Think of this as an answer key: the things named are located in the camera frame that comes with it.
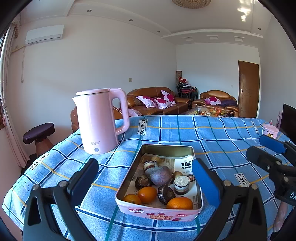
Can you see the small jar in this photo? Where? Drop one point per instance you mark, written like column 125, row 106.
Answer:
column 181, row 185
column 148, row 164

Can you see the pink flowered cushion right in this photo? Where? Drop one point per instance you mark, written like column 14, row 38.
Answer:
column 168, row 97

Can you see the brown leather armchair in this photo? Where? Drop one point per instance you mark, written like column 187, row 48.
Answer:
column 228, row 102

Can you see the brown wooden door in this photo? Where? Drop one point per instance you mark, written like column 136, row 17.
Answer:
column 249, row 85

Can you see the stacked dark chairs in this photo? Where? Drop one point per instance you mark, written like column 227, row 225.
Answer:
column 187, row 91

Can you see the oval orange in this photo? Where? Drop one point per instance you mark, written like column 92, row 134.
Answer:
column 132, row 198

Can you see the purple passion fruit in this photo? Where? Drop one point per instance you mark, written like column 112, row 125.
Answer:
column 160, row 175

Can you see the dark round stool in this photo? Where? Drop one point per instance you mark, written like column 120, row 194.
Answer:
column 39, row 135

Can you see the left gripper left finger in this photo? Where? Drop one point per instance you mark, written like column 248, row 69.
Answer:
column 40, row 222

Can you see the pink electric kettle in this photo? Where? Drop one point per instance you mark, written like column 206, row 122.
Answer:
column 96, row 119

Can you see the right hand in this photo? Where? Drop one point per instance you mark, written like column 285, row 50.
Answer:
column 280, row 217

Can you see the coffee table with fruit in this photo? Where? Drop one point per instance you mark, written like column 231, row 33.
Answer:
column 211, row 112

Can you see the black television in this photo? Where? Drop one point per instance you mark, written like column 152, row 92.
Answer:
column 288, row 118

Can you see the white air conditioner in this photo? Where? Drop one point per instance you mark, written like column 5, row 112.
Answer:
column 44, row 34

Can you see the smooth orange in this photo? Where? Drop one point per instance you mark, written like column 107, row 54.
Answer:
column 147, row 194

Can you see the pink flowered cushion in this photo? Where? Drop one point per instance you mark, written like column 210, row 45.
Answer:
column 168, row 97
column 161, row 103
column 148, row 101

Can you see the large wrinkled orange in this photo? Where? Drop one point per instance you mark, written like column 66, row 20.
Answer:
column 180, row 203

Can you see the small kiwi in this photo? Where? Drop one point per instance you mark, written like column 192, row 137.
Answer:
column 175, row 175

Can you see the long brown leather sofa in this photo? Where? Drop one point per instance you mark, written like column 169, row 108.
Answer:
column 182, row 104

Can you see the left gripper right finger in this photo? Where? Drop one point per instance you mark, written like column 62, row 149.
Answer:
column 250, row 220

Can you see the pink flowered cushion left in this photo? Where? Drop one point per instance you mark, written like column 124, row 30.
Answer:
column 148, row 101

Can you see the pink flowered cushion middle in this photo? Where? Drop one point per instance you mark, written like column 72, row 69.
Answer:
column 161, row 103

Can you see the armchair pink cushion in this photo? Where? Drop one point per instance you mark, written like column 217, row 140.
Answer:
column 212, row 101

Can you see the small brown fruit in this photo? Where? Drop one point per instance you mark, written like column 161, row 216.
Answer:
column 156, row 159

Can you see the pink biscuit tin box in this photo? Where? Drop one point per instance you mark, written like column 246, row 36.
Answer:
column 155, row 213

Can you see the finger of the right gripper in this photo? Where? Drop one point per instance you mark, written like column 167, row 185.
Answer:
column 285, row 148
column 276, row 169

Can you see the pink cartoon plastic bucket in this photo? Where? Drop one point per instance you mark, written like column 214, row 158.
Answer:
column 270, row 130

